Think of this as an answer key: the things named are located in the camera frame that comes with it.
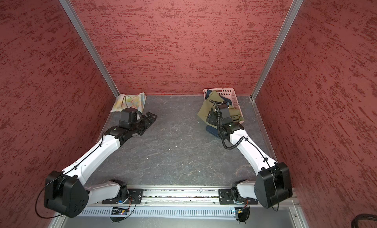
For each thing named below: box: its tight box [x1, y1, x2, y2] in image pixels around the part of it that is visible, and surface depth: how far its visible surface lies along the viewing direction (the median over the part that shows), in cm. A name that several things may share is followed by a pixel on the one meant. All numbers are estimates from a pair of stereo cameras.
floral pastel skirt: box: [110, 92, 147, 113], surface depth 116 cm
